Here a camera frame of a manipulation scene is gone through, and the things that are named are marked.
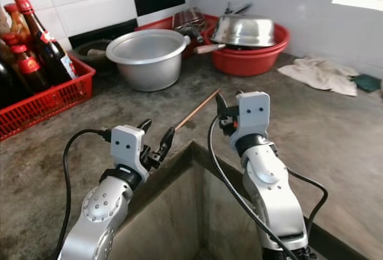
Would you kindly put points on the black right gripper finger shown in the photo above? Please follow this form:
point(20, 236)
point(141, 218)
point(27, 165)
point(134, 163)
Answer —
point(221, 105)
point(237, 94)

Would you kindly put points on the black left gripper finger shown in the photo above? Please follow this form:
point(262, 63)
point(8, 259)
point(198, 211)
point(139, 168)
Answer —
point(166, 141)
point(143, 124)

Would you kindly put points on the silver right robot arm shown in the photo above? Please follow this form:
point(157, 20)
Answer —
point(275, 185)

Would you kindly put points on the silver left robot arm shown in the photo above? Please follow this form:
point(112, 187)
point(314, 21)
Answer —
point(102, 218)

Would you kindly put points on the brown wooden chopstick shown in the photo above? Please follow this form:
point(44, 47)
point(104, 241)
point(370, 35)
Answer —
point(196, 109)

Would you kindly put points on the red plastic basin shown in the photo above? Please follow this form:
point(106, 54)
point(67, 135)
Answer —
point(251, 62)

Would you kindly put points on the large aluminium pot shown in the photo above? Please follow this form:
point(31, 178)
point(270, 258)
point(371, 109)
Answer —
point(148, 63)

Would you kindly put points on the upturned stainless steel pot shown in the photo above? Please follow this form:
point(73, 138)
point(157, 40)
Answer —
point(244, 31)

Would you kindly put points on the beige dish cloth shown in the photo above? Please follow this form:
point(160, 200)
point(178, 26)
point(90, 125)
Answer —
point(317, 75)

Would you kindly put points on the black wok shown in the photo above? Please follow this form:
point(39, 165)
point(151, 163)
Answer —
point(90, 50)

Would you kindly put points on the red plastic bottle crate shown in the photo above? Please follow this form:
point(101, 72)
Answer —
point(48, 107)

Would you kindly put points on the red plastic dish basket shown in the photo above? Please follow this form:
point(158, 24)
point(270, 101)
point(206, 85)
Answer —
point(152, 23)

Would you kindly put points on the tall dark sauce bottle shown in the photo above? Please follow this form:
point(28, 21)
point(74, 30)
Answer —
point(49, 49)

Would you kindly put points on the small red label bottle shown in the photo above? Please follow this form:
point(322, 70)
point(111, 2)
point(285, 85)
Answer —
point(31, 69)

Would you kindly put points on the green scouring pad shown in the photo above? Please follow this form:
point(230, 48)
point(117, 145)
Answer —
point(366, 82)

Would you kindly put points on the wide dark glass bottle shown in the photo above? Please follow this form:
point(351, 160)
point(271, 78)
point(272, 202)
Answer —
point(9, 83)

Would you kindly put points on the amber bottle red cap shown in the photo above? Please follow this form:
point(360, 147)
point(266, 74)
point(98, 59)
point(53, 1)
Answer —
point(17, 23)

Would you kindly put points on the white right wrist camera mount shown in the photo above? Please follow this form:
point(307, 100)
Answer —
point(252, 116)

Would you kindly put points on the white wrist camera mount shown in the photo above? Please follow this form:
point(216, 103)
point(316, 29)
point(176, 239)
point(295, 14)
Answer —
point(252, 116)
point(128, 146)

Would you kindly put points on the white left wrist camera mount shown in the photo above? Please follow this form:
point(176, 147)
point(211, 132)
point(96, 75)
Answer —
point(128, 146)

